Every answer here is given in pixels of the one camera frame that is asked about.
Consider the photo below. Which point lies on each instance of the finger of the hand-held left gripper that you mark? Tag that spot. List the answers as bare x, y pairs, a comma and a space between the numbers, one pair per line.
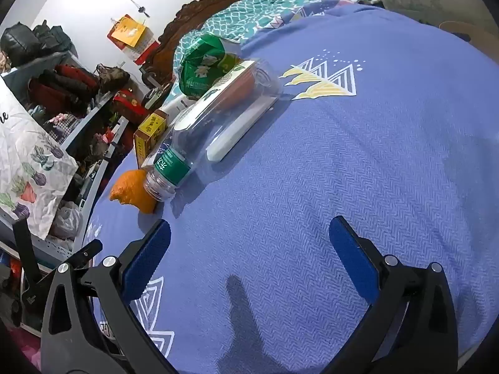
27, 249
87, 251

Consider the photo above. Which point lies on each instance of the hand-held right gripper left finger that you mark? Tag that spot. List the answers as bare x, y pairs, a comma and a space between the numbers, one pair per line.
150, 257

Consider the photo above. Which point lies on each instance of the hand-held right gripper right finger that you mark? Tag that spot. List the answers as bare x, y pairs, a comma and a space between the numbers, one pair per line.
351, 257

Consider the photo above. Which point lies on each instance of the white tissue pack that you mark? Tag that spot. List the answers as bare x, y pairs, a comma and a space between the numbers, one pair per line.
224, 148

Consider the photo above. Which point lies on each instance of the clear plastic bottle green label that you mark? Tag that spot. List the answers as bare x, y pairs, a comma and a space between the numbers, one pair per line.
218, 124

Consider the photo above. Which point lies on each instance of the green white snack packet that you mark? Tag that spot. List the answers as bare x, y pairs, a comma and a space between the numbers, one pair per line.
202, 66

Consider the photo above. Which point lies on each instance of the beige round bin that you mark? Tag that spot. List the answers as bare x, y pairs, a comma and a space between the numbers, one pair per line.
471, 33

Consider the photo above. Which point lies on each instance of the clear plastic bag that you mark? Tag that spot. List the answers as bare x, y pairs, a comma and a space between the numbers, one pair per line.
66, 222

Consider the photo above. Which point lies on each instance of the orange peel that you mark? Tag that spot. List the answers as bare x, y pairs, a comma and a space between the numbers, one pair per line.
132, 191

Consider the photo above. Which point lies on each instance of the white printed cloth bag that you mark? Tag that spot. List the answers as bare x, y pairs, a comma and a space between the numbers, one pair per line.
27, 152

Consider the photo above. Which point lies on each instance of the blue printed bedsheet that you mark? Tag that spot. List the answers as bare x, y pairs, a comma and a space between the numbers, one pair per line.
312, 163

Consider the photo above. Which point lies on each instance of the yellow red cardboard box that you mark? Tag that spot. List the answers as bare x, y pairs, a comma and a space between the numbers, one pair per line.
150, 132

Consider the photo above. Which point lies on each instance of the grey metal shelf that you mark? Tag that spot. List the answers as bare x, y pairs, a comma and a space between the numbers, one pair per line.
84, 122

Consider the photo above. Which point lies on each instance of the red gift bag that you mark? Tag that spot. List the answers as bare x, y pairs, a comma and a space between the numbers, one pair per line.
130, 107

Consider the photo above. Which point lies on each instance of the dark red bag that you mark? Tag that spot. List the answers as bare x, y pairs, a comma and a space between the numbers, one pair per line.
66, 85

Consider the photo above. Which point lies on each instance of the brown handbag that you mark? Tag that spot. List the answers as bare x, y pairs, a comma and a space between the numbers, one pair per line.
113, 78

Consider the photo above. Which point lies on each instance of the black bag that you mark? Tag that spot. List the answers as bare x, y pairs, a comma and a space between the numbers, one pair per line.
19, 45

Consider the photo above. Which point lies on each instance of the carved wooden headboard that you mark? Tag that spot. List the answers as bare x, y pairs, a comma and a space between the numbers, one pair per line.
183, 19

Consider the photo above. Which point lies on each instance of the hanging key ornament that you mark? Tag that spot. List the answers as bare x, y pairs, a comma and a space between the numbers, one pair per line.
140, 7

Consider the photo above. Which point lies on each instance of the teal patterned quilt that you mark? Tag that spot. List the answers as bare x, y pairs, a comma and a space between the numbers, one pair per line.
241, 15

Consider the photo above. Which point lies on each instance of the red yellow wall calendar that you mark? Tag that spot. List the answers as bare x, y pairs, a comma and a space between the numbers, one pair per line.
128, 31

